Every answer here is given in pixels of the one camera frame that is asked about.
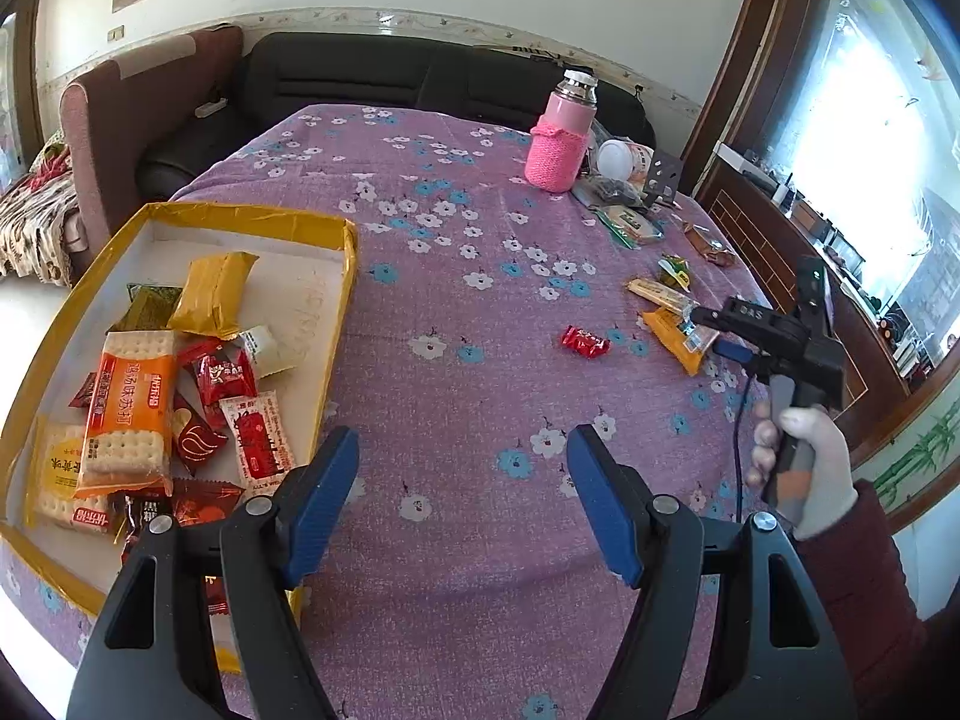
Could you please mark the olive green snack packet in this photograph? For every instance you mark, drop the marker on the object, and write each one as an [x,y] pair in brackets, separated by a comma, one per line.
[150,311]

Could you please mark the pink thermos with knit sleeve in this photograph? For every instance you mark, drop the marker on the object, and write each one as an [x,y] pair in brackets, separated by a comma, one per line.
[559,142]

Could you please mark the small green yellow packet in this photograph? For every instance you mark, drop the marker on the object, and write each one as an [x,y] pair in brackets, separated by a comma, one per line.
[675,271]

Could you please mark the maroon armchair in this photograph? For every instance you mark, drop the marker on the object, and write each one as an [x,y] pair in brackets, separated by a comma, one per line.
[112,127]

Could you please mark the black sofa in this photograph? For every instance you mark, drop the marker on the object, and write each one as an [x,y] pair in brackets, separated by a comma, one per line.
[337,75]

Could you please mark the dark red swirl snack bar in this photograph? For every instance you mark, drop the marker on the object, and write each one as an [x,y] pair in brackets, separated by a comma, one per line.
[199,442]

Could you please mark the dark red zigzag-edged packet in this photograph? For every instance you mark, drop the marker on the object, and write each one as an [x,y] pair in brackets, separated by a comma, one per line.
[206,504]

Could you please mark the long orange cracker packet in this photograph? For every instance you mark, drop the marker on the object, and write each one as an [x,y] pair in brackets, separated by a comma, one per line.
[127,420]

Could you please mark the red and white snack packet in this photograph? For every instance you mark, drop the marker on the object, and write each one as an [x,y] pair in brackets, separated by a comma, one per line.
[255,442]

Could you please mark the floral patterned blanket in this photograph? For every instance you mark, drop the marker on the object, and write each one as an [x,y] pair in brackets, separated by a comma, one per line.
[34,217]

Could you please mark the mustard yellow snack packet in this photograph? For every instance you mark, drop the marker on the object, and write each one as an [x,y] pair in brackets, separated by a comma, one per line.
[214,292]

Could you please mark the red candy packet dark picture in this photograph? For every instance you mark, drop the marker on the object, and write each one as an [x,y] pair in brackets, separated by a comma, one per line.
[196,352]
[225,379]

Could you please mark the bright window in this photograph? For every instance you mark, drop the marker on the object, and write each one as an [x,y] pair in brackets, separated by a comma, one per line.
[877,127]

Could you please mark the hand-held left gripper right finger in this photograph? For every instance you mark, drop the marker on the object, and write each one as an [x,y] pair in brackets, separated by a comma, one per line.
[607,502]

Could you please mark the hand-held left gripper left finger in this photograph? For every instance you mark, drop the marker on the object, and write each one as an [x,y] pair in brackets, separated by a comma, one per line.
[322,499]

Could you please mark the white plastic jar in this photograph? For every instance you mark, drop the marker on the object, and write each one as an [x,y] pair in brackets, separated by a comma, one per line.
[621,159]

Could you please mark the tan stick snack packet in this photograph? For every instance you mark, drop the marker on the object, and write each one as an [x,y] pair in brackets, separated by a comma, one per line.
[660,294]

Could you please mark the round cracker yellow packet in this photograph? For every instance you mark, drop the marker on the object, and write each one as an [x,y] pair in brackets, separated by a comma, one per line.
[52,476]

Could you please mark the black metal bracket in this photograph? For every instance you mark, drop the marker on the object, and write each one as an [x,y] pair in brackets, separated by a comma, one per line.
[664,180]

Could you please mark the small red packet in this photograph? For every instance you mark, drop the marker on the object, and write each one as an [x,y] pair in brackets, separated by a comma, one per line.
[82,390]

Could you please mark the person's right hand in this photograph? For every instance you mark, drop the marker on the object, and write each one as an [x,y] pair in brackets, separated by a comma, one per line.
[829,465]

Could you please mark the bamboo wall sticker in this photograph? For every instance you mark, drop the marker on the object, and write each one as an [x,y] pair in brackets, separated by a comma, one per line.
[919,465]

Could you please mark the dark red black packet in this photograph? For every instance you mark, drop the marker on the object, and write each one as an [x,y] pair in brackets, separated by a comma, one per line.
[142,514]

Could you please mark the wall socket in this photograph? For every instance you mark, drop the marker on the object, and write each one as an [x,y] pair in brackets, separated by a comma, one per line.
[114,34]

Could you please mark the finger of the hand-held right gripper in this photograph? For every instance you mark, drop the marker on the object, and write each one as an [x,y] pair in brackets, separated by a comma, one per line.
[742,319]
[731,350]

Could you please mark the small white snack packet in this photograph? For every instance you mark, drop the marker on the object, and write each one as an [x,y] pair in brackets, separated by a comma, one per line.
[264,349]

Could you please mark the white box with yellow tape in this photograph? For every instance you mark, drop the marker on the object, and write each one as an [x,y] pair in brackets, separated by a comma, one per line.
[300,292]

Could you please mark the brown leather pouch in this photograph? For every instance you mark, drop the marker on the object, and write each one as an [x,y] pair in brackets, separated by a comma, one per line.
[709,246]

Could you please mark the dark clear plastic bag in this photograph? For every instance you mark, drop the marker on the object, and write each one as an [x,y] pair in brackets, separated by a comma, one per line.
[607,191]

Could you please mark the small white remote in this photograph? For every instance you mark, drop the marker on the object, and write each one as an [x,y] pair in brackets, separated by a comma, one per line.
[211,107]

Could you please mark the orange triangular snack packet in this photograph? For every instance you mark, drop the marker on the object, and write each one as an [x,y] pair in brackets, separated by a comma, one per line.
[675,341]

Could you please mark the person's right forearm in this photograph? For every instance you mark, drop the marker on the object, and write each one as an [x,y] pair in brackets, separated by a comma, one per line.
[862,600]

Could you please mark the green edged flat packet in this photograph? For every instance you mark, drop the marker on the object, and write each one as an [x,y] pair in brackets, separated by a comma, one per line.
[630,225]

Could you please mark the wooden cabinet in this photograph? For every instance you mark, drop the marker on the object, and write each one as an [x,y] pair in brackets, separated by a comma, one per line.
[757,240]

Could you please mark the red wrapped candy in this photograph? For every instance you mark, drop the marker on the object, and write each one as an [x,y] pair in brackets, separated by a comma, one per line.
[585,341]

